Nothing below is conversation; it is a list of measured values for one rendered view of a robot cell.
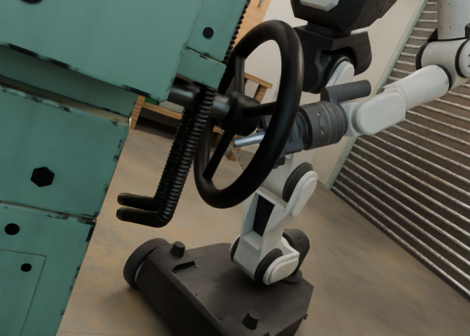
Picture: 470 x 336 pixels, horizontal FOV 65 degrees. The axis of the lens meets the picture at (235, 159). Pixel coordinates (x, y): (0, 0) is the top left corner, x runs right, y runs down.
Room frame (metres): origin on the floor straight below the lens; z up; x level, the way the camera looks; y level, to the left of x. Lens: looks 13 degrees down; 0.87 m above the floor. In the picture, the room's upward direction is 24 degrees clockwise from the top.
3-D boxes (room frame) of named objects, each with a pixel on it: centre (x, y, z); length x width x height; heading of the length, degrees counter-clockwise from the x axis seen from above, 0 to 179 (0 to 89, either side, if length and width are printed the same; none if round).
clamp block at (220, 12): (0.48, 0.15, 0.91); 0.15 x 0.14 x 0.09; 25
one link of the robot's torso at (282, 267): (1.27, -0.24, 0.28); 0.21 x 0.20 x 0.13; 145
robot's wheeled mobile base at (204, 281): (1.25, -0.22, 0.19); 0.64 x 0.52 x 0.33; 145
